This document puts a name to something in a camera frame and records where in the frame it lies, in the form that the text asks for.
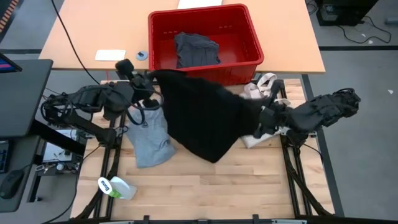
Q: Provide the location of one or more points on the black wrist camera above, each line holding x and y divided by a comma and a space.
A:
124, 67
277, 88

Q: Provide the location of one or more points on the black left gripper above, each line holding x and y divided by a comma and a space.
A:
143, 87

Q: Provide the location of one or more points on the monitor with coloured screen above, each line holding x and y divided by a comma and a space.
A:
7, 63

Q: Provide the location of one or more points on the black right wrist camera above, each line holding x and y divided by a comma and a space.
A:
277, 88

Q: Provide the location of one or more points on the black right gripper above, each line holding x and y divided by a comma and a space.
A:
275, 119

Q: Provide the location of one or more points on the black side desk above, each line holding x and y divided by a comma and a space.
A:
21, 99

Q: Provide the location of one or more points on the black device with orange stripes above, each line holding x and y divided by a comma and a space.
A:
7, 15

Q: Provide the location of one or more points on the white flat rectangular device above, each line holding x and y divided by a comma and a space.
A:
110, 55

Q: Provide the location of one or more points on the dark grey garment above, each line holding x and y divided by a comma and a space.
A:
196, 49

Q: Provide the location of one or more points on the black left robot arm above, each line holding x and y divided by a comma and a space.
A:
90, 99

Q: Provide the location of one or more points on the white electronics board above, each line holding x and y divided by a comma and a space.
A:
59, 155

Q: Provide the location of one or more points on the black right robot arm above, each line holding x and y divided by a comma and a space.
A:
323, 109

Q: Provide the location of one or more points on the red tape flag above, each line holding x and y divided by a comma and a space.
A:
107, 76

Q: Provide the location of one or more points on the tan wooden desk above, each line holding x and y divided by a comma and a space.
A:
93, 31

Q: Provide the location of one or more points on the white paper sheet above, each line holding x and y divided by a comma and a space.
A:
199, 3

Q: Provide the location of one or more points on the beige canvas tote bag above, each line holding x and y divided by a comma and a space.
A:
264, 84

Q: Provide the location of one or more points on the black computer mouse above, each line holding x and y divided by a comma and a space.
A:
11, 185

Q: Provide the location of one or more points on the red plastic laundry bin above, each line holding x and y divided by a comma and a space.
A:
248, 31

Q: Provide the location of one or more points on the black aluminium table frame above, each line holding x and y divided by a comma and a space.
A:
295, 174

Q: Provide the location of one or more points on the grey t-shirt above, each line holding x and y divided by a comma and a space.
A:
149, 137

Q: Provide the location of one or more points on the black garment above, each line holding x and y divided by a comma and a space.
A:
205, 115

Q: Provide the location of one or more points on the black keyboard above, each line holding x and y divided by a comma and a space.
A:
3, 155

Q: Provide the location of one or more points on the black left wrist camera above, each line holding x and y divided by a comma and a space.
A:
124, 67

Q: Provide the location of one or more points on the black computer tower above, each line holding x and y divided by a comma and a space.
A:
345, 12

